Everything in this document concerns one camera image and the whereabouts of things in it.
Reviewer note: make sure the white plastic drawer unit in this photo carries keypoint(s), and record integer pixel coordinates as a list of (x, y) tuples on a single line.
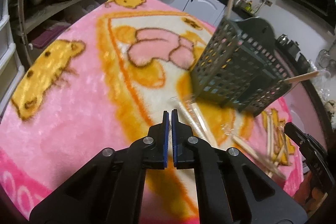
[(11, 68)]

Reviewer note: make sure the dark green utensil basket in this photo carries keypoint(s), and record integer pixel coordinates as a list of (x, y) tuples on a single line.
[(238, 67)]

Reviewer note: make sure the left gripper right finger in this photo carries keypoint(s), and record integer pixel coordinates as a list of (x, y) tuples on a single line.
[(183, 155)]

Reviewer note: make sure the pink cartoon blanket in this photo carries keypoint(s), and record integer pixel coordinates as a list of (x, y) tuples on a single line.
[(102, 83)]

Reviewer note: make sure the metal kettle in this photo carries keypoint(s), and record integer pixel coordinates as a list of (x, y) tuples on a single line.
[(292, 47)]

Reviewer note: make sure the chopsticks bundle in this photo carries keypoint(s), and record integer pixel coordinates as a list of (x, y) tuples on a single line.
[(260, 138)]

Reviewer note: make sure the wooden chopstick pair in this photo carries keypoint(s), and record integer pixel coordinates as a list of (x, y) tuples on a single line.
[(300, 78)]

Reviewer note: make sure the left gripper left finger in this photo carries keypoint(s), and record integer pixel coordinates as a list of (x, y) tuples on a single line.
[(156, 144)]

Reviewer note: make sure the wooden chopsticks pair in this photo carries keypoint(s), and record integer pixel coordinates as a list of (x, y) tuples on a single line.
[(195, 119)]

